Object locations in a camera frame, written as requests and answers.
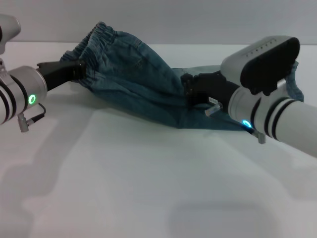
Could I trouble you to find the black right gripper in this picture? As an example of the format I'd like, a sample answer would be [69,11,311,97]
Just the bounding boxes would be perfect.
[180,70,241,107]

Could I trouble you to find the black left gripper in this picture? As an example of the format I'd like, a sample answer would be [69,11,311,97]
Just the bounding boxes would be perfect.
[37,59,88,93]

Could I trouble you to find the blue denim shorts with cartoon print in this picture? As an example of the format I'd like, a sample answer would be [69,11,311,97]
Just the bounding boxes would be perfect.
[60,21,305,132]

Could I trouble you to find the right arm cable with connector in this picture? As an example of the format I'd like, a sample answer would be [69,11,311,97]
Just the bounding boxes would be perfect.
[205,102,266,145]

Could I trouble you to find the arm cable with connector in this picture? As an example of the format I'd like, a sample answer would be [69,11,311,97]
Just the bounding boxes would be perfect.
[16,103,47,133]
[205,102,266,145]

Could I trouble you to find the left arm cable with connector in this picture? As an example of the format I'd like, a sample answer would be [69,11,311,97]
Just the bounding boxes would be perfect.
[16,103,47,133]

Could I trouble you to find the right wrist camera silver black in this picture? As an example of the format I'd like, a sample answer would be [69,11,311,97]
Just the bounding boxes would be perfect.
[220,36,301,97]

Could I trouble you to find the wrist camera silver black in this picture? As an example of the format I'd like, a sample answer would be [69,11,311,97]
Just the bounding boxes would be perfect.
[220,36,301,97]
[0,13,22,55]

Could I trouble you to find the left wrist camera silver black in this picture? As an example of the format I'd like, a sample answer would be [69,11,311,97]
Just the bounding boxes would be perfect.
[0,13,22,55]

